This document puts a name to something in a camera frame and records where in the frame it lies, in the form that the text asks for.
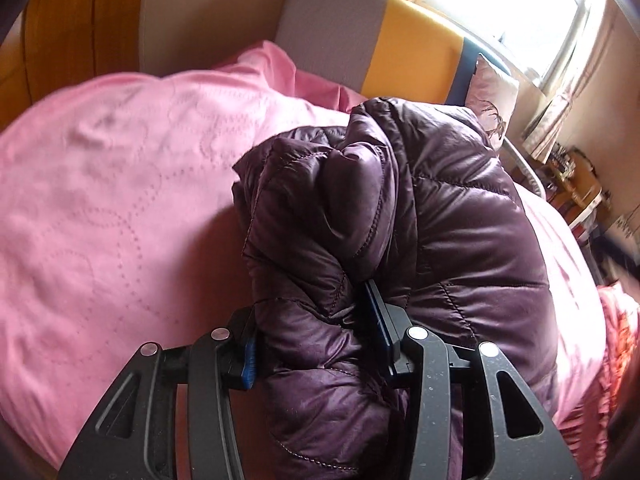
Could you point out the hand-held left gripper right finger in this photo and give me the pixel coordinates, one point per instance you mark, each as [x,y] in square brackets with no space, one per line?
[382,325]

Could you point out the pink deer print pillow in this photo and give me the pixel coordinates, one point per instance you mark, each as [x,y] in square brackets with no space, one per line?
[492,100]

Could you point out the grey metal rail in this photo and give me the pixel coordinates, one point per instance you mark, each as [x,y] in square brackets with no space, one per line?
[527,165]

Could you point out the bright window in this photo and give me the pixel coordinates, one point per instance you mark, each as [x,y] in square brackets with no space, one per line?
[505,5]

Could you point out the grey yellow blue headboard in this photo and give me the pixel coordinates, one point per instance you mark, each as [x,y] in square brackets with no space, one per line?
[410,45]

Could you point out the beige window curtain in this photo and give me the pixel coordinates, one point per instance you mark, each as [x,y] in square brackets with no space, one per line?
[565,100]

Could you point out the orange red cloth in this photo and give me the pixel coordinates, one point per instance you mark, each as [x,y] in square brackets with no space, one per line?
[620,340]

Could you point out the purple quilted puffer jacket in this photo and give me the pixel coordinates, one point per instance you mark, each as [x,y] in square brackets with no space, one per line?
[450,240]

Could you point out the cluttered wooden shelf unit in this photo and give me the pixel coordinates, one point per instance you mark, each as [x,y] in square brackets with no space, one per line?
[575,190]

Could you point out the wooden wardrobe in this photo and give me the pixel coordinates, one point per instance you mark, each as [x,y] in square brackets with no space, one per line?
[65,20]

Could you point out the pink bed blanket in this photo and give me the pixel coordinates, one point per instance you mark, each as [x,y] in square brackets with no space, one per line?
[125,185]

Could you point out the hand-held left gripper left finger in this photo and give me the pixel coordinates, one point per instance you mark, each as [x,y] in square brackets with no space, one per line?
[250,360]

